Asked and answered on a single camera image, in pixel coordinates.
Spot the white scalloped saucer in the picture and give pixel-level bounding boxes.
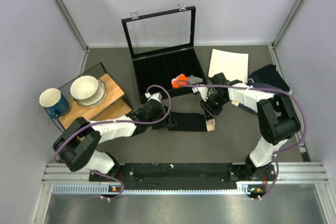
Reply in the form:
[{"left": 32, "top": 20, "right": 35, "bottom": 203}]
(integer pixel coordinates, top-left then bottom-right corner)
[{"left": 73, "top": 79, "right": 107, "bottom": 108}]

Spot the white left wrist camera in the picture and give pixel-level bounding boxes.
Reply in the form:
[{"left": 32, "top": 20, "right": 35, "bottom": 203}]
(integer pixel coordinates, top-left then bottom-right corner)
[{"left": 145, "top": 92, "right": 162, "bottom": 102}]

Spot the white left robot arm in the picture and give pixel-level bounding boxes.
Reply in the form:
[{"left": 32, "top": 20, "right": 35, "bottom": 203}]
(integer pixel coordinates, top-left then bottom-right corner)
[{"left": 53, "top": 99, "right": 170, "bottom": 180}]

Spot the blue mug white inside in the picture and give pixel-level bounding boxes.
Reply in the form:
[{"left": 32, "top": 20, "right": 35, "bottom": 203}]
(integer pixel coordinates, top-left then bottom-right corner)
[{"left": 39, "top": 88, "right": 70, "bottom": 119}]

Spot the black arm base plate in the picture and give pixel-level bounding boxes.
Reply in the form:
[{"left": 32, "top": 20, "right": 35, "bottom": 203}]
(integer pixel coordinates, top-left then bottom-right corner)
[{"left": 89, "top": 163, "right": 253, "bottom": 190}]

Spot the white ceramic bowl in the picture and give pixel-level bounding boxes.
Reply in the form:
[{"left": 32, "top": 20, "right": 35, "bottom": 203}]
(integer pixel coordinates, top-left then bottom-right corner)
[{"left": 70, "top": 76, "right": 99, "bottom": 100}]

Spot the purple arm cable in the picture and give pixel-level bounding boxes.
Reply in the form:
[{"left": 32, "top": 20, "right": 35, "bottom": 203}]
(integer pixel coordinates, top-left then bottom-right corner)
[
  {"left": 54, "top": 84, "right": 173, "bottom": 200},
  {"left": 177, "top": 78, "right": 308, "bottom": 200}
]

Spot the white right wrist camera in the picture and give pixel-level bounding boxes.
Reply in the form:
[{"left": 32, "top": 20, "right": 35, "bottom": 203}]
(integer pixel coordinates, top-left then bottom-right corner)
[{"left": 192, "top": 86, "right": 208, "bottom": 102}]

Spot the grey slotted cable duct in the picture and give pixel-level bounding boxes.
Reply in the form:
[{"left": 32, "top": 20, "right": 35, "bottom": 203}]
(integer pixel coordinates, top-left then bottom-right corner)
[{"left": 52, "top": 184, "right": 252, "bottom": 195}]

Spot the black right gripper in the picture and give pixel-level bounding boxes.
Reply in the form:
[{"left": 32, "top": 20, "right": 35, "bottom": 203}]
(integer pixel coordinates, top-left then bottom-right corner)
[{"left": 199, "top": 94, "right": 229, "bottom": 121}]

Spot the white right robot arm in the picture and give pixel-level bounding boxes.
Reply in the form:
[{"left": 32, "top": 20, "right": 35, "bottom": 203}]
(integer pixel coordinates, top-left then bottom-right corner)
[{"left": 193, "top": 73, "right": 301, "bottom": 180}]

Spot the black underwear in pile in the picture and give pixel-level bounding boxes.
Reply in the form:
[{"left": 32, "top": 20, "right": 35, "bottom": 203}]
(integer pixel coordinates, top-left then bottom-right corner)
[{"left": 248, "top": 65, "right": 290, "bottom": 92}]

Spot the beige cloth in pile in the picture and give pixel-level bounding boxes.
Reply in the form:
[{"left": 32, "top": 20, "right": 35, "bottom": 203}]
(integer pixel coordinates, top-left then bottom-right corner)
[{"left": 232, "top": 101, "right": 239, "bottom": 107}]

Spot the grey rolled underwear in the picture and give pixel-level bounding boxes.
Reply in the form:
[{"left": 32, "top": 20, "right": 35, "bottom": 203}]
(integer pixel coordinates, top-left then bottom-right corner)
[{"left": 188, "top": 75, "right": 203, "bottom": 85}]

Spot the wooden black-framed shelf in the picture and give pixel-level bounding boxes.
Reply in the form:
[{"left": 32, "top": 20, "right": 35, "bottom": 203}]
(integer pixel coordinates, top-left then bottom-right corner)
[{"left": 46, "top": 62, "right": 133, "bottom": 132}]

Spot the black underwear beige waistband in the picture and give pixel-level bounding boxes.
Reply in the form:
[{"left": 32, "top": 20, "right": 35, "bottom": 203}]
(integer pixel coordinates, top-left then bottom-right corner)
[{"left": 168, "top": 112, "right": 216, "bottom": 132}]

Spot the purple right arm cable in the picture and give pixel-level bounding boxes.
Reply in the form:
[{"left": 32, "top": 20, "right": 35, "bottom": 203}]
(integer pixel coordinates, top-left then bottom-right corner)
[{"left": 177, "top": 78, "right": 308, "bottom": 200}]

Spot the orange rolled underwear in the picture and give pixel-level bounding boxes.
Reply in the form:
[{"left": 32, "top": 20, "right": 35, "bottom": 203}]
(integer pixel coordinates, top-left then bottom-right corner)
[{"left": 171, "top": 73, "right": 188, "bottom": 89}]

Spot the black glass-lid storage box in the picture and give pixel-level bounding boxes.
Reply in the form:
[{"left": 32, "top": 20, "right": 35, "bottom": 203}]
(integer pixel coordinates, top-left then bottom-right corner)
[{"left": 121, "top": 4, "right": 207, "bottom": 103}]

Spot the navy blue underwear in pile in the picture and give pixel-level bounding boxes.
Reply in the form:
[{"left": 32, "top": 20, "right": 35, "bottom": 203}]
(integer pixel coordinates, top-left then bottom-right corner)
[{"left": 238, "top": 103, "right": 258, "bottom": 115}]

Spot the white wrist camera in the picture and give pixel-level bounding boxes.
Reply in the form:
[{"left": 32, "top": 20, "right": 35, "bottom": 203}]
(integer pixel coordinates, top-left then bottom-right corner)
[
  {"left": 192, "top": 86, "right": 208, "bottom": 102},
  {"left": 145, "top": 92, "right": 162, "bottom": 102}
]

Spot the white square plate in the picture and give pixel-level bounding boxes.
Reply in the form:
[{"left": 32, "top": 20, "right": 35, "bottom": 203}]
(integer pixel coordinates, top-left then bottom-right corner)
[{"left": 208, "top": 49, "right": 249, "bottom": 82}]

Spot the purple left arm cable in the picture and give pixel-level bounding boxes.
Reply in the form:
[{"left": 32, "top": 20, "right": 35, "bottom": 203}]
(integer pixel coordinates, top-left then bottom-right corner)
[{"left": 54, "top": 84, "right": 173, "bottom": 200}]

